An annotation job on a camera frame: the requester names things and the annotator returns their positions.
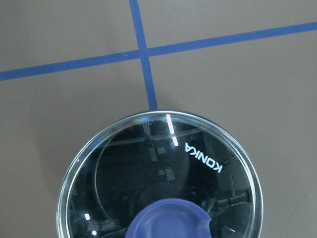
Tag glass lid with blue knob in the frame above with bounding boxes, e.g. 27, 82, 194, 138
56, 111, 263, 238

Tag brown table mat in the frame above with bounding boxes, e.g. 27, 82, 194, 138
0, 0, 317, 238

